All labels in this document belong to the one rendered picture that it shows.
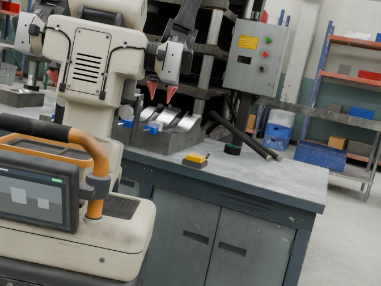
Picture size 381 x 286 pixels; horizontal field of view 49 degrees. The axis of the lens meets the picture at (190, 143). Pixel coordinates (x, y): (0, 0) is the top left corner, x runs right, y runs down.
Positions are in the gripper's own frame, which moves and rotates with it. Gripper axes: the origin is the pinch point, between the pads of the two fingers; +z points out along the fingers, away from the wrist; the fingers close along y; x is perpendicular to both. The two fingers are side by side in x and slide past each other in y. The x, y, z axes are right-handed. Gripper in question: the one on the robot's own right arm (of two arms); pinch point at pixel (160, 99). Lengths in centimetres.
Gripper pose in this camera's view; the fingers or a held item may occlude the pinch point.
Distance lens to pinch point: 170.6
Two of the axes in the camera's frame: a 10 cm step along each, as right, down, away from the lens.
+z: -1.9, 9.6, 2.0
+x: -3.2, 1.4, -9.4
